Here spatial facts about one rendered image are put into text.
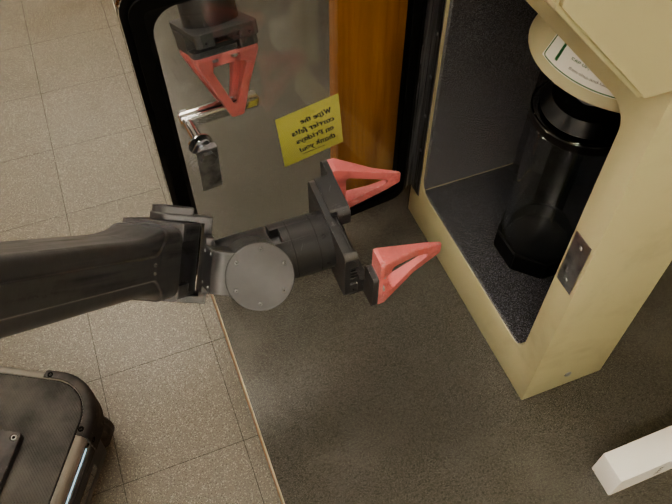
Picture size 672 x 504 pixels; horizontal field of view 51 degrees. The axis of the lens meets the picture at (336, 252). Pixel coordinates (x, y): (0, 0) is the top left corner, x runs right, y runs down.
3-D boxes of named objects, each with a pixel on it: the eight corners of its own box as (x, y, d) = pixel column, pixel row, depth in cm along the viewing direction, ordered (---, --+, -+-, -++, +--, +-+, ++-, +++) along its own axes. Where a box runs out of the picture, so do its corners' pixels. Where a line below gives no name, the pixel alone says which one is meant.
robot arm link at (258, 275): (151, 202, 66) (143, 293, 66) (149, 208, 55) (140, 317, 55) (277, 215, 69) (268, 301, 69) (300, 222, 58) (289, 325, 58)
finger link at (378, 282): (422, 187, 68) (330, 214, 66) (455, 243, 64) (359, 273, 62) (415, 230, 73) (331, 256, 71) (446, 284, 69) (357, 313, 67)
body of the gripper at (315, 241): (325, 174, 69) (252, 194, 67) (364, 253, 63) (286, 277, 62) (326, 215, 74) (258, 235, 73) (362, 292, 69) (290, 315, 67)
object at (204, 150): (224, 187, 75) (218, 148, 70) (205, 194, 74) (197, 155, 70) (217, 175, 76) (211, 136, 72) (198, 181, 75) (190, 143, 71)
